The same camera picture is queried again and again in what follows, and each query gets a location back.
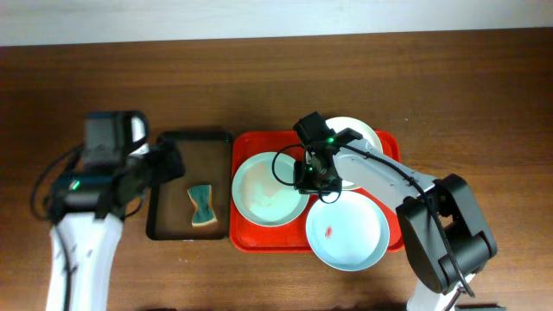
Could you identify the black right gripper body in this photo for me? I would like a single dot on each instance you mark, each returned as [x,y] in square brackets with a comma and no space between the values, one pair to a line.
[316,186]

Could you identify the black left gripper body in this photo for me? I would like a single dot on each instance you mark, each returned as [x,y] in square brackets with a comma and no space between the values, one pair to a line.
[168,161]

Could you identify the mint green plate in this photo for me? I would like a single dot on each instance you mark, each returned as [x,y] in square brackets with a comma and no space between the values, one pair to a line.
[260,198]

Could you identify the green yellow sponge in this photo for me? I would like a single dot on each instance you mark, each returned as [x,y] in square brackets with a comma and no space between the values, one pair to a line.
[202,200]

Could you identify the light blue plate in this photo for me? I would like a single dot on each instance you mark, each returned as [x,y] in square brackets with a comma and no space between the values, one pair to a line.
[351,234]

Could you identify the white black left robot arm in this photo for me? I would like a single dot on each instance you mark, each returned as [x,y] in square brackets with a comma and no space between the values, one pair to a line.
[86,205]

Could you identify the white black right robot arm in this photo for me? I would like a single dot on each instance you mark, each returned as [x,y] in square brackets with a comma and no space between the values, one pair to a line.
[446,237]

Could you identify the black plastic tray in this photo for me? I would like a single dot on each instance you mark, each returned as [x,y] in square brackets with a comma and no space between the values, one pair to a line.
[207,160]

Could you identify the red plastic tray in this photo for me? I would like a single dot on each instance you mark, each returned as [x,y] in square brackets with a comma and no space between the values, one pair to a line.
[291,238]

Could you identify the cream white plate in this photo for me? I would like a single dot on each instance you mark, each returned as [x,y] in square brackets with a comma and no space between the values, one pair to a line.
[367,129]

